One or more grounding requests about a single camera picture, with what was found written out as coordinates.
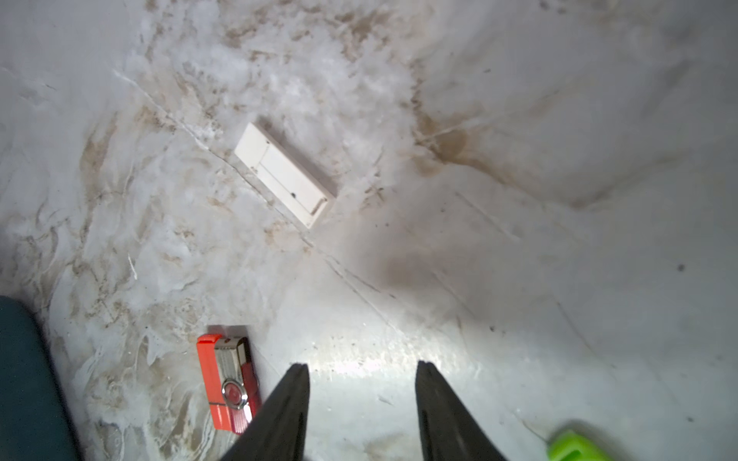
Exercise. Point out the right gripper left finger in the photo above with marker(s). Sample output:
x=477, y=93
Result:
x=279, y=430

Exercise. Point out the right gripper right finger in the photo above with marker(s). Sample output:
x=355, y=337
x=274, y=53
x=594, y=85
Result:
x=447, y=429

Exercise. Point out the red swivel usb drive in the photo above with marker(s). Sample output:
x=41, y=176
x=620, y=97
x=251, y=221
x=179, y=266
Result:
x=231, y=382

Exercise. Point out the green usb flash drive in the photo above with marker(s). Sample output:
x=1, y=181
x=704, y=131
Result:
x=572, y=446

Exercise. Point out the white usb flash drive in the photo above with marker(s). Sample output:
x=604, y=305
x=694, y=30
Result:
x=289, y=181

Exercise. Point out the teal plastic storage box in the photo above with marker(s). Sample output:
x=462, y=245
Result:
x=34, y=420

